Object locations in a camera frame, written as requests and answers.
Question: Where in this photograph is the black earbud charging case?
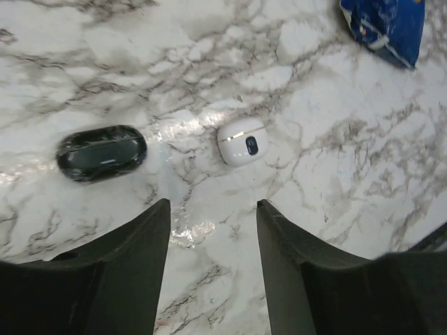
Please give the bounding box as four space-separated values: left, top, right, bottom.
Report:
55 125 147 183

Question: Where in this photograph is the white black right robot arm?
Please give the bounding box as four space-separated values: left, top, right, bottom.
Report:
409 223 447 252

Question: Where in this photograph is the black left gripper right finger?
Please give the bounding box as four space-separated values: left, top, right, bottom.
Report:
256 200 446 334

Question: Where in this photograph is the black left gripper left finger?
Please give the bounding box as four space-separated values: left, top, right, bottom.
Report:
1 199 171 334

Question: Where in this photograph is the white earbud charging case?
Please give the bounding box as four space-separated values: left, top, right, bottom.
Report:
217 117 269 168

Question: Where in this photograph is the blue Doritos bag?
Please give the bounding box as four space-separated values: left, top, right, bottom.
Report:
339 0 425 69

